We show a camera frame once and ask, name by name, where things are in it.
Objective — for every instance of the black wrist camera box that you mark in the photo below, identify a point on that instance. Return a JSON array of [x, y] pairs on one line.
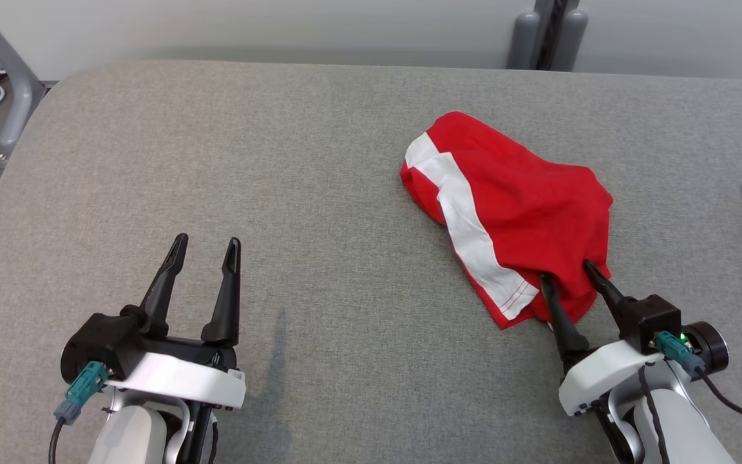
[[651, 319], [97, 338]]

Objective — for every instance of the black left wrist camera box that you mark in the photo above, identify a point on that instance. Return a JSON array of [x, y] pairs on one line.
[[97, 338]]

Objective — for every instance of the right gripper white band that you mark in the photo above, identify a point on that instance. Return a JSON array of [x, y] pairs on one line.
[[603, 377]]

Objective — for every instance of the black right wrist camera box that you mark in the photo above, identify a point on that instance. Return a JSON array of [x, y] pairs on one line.
[[651, 319]]

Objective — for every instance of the red shorts white side stripe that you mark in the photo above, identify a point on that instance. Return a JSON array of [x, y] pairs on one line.
[[525, 206]]

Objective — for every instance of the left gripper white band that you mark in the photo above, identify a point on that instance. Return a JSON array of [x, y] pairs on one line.
[[178, 380]]

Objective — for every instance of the grey partition post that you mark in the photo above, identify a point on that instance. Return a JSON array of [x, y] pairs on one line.
[[548, 35]]

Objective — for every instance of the grey metal frame leg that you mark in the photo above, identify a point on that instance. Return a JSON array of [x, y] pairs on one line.
[[20, 90]]

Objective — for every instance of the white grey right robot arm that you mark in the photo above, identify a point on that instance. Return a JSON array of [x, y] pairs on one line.
[[686, 425]]

